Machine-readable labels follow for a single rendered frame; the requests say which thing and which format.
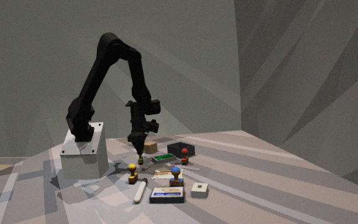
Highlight small tan cube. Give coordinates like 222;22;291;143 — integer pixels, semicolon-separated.
143;142;157;154

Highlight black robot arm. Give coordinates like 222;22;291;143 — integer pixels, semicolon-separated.
66;32;161;142

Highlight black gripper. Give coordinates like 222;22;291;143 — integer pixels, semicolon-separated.
127;116;148;155

